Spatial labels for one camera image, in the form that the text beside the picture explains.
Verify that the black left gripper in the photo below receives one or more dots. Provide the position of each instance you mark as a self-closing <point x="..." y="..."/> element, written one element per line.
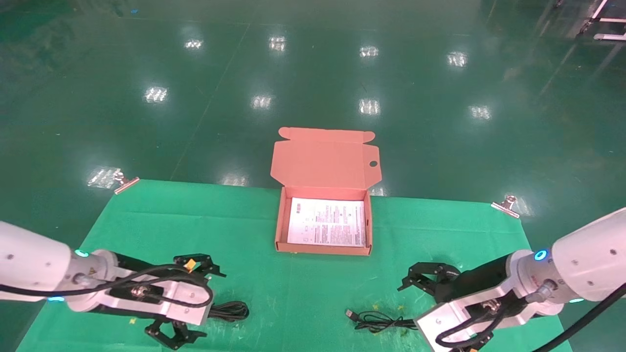
<point x="146" y="266"/>

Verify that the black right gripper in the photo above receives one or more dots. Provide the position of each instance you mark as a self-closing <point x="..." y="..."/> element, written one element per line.
<point x="479" y="281"/>

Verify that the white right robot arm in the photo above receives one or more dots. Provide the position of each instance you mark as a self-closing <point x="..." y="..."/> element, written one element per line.
<point x="592" y="254"/>

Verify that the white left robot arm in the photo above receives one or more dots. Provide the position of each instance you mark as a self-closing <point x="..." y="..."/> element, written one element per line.
<point x="29" y="259"/>

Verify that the open brown cardboard box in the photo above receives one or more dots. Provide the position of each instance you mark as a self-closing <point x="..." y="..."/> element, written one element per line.
<point x="323" y="161"/>

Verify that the green table cloth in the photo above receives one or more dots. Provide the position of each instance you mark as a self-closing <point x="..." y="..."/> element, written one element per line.
<point x="293" y="293"/>

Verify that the metal binder clip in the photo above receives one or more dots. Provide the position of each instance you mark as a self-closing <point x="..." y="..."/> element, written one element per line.
<point x="126" y="183"/>
<point x="506" y="206"/>

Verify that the white printed instruction sheet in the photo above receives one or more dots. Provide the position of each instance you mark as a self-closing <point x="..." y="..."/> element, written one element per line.
<point x="327" y="222"/>

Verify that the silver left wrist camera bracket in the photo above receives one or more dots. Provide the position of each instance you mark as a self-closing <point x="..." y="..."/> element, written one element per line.
<point x="190" y="293"/>

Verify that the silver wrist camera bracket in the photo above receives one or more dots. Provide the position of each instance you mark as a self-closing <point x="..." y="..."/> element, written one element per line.
<point x="190" y="293"/>
<point x="440" y="322"/>

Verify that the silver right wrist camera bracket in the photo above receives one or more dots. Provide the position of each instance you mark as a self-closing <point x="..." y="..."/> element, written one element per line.
<point x="440" y="322"/>

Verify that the white metal frame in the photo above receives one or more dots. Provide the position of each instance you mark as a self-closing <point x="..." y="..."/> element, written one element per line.
<point x="614" y="20"/>

